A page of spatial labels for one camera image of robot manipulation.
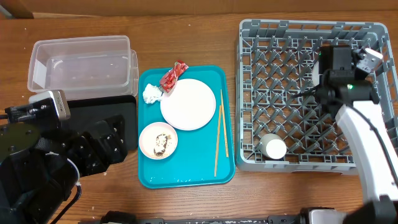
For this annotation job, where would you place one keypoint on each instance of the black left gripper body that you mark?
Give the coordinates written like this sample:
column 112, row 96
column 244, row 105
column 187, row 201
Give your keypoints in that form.
column 86, row 155

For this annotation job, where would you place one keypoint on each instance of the grey dish rack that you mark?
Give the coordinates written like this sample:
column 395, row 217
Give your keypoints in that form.
column 274, row 63

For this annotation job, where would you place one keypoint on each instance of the white cup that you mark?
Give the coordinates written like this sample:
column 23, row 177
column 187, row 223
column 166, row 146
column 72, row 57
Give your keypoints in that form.
column 272, row 146

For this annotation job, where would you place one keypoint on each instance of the large pink plate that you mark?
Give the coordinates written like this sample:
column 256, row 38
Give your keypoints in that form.
column 190, row 105

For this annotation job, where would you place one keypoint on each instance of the wooden chopstick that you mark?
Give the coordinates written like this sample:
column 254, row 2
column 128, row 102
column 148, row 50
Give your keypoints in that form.
column 217, row 142
column 224, row 124

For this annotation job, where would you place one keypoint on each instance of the white bowl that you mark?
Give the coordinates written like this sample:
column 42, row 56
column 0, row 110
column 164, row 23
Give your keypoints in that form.
column 316, row 74

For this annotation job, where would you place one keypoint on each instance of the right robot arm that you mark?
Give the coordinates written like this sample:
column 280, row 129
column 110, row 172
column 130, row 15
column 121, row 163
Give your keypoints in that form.
column 363, row 126

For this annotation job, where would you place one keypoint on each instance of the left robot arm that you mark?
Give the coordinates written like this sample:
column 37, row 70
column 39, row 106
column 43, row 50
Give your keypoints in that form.
column 40, row 168

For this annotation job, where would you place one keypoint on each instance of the black bin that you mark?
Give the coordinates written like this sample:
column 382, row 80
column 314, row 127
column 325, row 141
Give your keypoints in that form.
column 86, row 112

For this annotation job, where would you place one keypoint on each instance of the small pink plate with food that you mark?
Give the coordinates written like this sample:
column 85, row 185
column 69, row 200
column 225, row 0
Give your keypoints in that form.
column 158, row 141

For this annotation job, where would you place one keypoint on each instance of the crumpled white tissue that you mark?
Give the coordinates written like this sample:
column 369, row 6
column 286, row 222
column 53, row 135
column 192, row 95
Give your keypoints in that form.
column 151, row 94

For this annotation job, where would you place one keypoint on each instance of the clear plastic bin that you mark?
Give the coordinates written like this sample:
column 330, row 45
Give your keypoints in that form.
column 84, row 67

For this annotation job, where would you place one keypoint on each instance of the teal tray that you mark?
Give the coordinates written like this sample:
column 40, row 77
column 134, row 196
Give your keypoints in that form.
column 193, row 161

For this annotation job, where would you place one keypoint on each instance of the red snack wrapper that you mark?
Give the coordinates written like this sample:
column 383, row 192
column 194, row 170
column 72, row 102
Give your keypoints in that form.
column 168, row 81

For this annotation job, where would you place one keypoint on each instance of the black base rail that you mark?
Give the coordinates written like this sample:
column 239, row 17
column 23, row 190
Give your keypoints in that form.
column 121, row 217

